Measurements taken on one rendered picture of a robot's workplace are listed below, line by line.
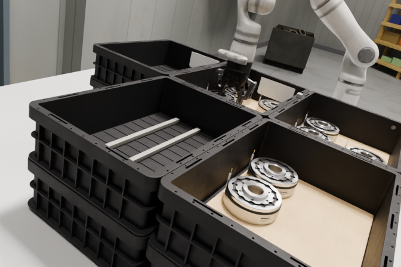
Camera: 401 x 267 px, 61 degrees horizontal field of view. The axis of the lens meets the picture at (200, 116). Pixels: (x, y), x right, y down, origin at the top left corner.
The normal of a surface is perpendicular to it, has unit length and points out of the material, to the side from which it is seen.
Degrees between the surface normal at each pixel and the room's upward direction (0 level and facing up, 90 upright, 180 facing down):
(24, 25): 90
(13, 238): 0
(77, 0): 90
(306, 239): 0
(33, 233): 0
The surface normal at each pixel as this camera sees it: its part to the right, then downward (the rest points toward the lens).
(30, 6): 0.87, 0.35
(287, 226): 0.22, -0.90
